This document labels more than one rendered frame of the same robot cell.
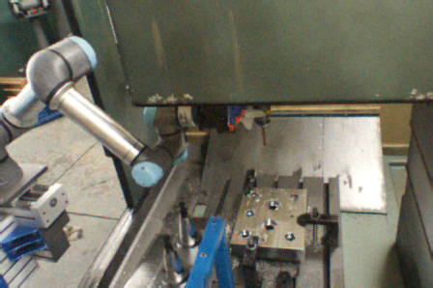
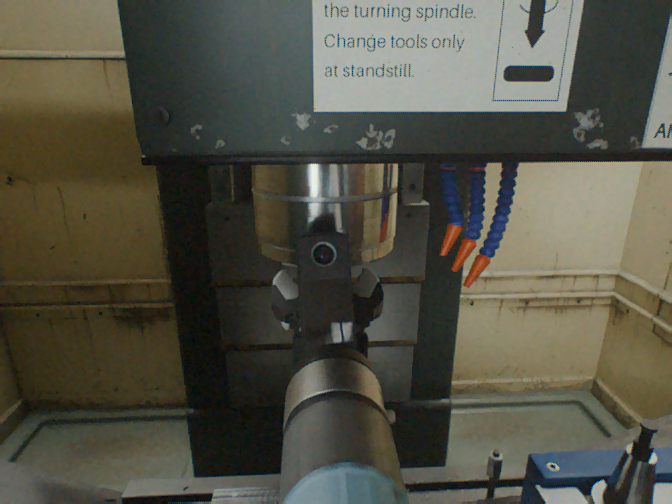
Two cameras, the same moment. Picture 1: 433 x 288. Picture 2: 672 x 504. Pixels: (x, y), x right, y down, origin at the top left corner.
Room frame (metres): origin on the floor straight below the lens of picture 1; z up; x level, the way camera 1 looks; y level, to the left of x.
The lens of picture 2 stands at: (1.14, 0.32, 1.62)
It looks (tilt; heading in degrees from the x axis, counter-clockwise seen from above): 19 degrees down; 250
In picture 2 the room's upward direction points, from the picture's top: straight up
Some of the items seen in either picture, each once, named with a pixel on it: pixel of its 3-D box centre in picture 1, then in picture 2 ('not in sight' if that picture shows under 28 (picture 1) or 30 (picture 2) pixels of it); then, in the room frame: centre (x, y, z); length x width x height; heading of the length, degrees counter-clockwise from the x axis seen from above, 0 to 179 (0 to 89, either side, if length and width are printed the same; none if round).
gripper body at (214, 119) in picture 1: (217, 114); (330, 356); (1.02, -0.01, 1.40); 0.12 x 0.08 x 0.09; 73
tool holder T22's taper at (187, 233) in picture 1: (187, 225); (633, 479); (0.73, 0.10, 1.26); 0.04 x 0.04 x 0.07
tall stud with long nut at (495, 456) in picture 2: not in sight; (492, 479); (0.65, -0.16, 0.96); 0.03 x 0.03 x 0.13
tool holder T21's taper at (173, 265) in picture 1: (172, 260); not in sight; (0.63, 0.14, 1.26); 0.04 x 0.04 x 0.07
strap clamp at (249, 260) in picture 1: (252, 256); not in sight; (0.87, -0.05, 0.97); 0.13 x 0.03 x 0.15; 163
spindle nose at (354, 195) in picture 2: not in sight; (325, 194); (0.98, -0.13, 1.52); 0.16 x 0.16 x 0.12
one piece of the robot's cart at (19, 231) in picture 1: (24, 244); not in sight; (1.07, 0.71, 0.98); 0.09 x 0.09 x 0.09; 68
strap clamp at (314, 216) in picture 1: (317, 224); not in sight; (0.96, -0.28, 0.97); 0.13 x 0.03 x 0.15; 73
